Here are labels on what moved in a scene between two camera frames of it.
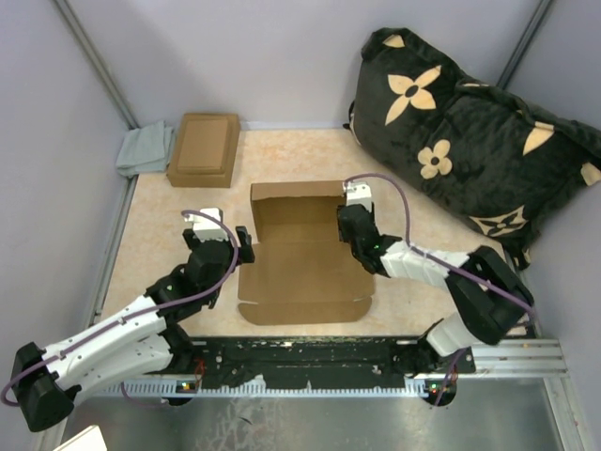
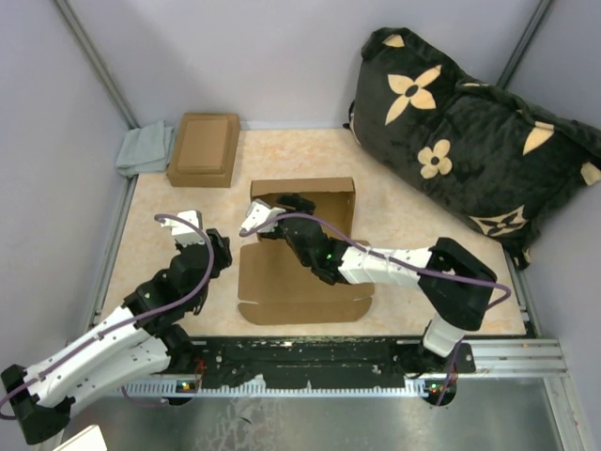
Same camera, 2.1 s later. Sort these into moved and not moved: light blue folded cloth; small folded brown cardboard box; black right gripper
Moved: black right gripper
Not moved: small folded brown cardboard box; light blue folded cloth
